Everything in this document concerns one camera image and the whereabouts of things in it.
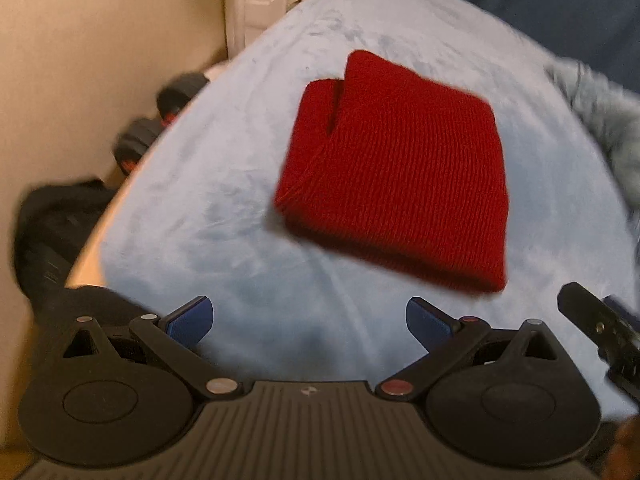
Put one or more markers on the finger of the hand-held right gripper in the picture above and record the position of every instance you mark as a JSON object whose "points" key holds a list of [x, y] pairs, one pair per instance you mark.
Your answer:
{"points": [[587, 312]]}

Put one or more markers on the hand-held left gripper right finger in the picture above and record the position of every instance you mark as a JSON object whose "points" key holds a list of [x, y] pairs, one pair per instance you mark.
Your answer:
{"points": [[425, 322]]}

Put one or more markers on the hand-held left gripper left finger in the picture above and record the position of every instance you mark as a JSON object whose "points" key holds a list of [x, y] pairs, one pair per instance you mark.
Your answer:
{"points": [[192, 320]]}

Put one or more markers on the red knit cloth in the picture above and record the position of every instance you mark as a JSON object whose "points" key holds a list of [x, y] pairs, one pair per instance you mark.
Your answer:
{"points": [[400, 180]]}

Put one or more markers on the light blue fleece blanket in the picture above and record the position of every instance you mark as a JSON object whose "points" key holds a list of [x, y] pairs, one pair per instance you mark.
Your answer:
{"points": [[225, 220]]}

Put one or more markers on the black bag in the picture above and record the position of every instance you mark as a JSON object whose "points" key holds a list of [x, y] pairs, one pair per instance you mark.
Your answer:
{"points": [[55, 230]]}

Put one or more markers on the black dumbbell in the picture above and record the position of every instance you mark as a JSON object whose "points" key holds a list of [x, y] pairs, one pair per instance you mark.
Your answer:
{"points": [[182, 92], [135, 142]]}

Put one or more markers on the grey fluffy cloth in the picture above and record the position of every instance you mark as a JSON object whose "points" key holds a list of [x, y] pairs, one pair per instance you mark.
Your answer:
{"points": [[605, 110]]}

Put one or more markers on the dark blue cloth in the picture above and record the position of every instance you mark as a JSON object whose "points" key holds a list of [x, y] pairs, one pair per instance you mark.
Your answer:
{"points": [[525, 5]]}

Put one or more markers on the white plastic rack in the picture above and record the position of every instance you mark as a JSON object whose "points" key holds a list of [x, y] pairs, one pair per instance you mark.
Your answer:
{"points": [[260, 5]]}

